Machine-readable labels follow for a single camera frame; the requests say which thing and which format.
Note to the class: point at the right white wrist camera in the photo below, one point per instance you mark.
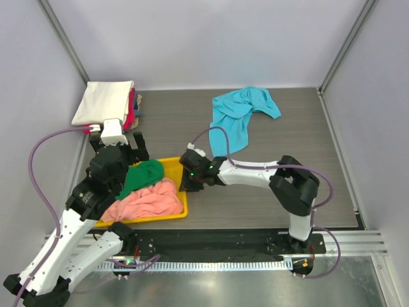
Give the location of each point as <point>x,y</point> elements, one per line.
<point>192,147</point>

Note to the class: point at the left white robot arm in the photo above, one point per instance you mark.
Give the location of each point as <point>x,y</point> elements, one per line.
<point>54,273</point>

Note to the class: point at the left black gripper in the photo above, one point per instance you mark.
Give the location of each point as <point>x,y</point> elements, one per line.
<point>126,149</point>

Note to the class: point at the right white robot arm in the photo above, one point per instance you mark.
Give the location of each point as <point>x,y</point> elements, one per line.
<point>294,187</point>

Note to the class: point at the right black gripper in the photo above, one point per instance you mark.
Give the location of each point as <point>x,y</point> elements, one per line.
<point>187,171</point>

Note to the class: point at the folded white t shirt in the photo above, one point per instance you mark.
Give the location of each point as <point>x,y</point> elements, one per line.
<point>102,102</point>

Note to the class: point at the slotted cable duct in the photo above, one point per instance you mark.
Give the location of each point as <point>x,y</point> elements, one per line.
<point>285,265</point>

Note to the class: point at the pink t shirt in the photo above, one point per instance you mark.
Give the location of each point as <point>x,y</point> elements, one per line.
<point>153,201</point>

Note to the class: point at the left corner aluminium post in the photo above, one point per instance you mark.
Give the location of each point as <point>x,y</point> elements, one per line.
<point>63,38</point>

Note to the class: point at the folded blue t shirt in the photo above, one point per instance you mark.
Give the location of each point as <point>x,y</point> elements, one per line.
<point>137,103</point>

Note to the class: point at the corner aluminium post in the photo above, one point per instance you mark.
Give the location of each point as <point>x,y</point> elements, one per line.
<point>63,38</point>
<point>352,35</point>

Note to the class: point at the folded red t shirt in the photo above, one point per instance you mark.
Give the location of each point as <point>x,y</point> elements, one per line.
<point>128,118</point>

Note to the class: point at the cyan t shirt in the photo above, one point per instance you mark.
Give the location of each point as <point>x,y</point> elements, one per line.
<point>231,114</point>

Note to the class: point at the green t shirt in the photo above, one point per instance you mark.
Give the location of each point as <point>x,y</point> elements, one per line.
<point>144,174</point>

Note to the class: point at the folded tan t shirt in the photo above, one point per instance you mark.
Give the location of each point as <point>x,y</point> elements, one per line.
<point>136,120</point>

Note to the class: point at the right corner aluminium post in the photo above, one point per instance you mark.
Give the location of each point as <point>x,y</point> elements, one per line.
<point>352,35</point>

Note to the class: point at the yellow plastic tray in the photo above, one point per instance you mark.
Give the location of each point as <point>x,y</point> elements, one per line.
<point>172,170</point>

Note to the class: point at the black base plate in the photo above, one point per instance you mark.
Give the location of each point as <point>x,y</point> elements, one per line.
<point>220,245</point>

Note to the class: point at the aluminium rail frame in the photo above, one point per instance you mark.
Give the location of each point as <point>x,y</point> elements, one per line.
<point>352,243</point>

